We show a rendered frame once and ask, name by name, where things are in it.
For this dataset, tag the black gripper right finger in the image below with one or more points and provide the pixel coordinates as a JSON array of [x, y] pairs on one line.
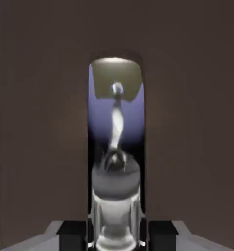
[[164, 235]]

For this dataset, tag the dark brown cabinet door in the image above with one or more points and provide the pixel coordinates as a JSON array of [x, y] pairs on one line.
[[187, 98]]

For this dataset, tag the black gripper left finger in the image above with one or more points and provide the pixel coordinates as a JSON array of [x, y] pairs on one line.
[[70, 235]]

